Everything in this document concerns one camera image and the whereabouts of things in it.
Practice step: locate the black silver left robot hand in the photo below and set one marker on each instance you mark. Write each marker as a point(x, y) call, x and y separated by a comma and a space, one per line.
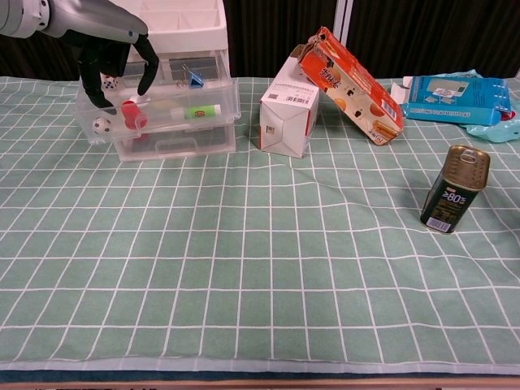
point(93, 24)

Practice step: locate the clear drawer with glue stick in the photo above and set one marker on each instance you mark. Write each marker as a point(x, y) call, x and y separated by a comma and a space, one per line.
point(170, 120)

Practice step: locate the white plastic drawer unit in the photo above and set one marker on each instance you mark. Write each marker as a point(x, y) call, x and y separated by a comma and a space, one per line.
point(187, 28)

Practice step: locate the clear plastic drawer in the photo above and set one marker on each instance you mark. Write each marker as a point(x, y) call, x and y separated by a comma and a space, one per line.
point(211, 128)

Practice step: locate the orange cardboard snack box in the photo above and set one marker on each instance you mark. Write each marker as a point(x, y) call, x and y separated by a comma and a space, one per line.
point(353, 89)

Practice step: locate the blue cardboard box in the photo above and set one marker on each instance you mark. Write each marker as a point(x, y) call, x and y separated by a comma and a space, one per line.
point(455, 101)

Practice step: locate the white dotted dice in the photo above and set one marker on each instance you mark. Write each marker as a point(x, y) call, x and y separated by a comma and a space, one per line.
point(110, 83)

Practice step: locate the red stamp toy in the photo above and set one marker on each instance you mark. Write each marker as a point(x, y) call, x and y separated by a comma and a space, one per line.
point(131, 113)

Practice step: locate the small soccer ball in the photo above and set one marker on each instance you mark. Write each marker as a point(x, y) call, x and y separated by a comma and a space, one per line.
point(102, 126)

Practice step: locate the blue binder clip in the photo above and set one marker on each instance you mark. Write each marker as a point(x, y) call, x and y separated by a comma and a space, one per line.
point(197, 79)

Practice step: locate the green white glue stick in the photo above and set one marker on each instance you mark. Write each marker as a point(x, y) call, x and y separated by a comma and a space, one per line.
point(199, 112)

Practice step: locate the black pleated curtain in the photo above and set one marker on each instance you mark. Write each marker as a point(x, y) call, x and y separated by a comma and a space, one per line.
point(264, 32)

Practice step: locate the white cardboard carton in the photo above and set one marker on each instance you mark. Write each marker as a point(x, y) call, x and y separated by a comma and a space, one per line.
point(284, 122)

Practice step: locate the green checked tablecloth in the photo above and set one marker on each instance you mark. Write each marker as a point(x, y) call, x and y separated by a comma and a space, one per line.
point(243, 243)

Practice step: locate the gold green tin can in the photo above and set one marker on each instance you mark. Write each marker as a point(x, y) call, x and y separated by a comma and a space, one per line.
point(455, 191)

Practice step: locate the teal plastic bag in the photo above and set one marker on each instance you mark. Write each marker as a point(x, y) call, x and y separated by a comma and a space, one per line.
point(495, 132)

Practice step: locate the white frame post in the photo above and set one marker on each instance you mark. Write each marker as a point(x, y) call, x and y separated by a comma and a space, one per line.
point(344, 36)

